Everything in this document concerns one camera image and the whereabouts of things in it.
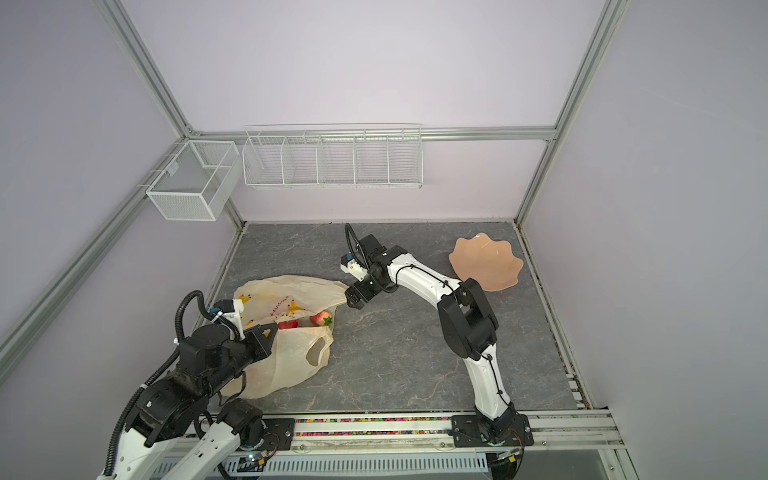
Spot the long white wire basket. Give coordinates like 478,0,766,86
242,123,424,188

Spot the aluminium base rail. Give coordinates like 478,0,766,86
149,409,637,480

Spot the small white wire basket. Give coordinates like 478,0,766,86
147,140,243,222

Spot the red green dragon fruit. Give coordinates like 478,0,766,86
278,320,299,330

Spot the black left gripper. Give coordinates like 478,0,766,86
204,322,279,397

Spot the peach wavy fruit plate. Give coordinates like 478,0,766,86
449,233,524,292

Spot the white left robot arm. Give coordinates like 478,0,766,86
101,319,278,479

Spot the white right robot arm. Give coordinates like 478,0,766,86
340,223,534,448

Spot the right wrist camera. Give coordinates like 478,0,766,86
340,253,368,281

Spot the black corrugated cable hose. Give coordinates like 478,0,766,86
103,290,241,478

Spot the banana print plastic bag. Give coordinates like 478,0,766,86
221,275,346,399

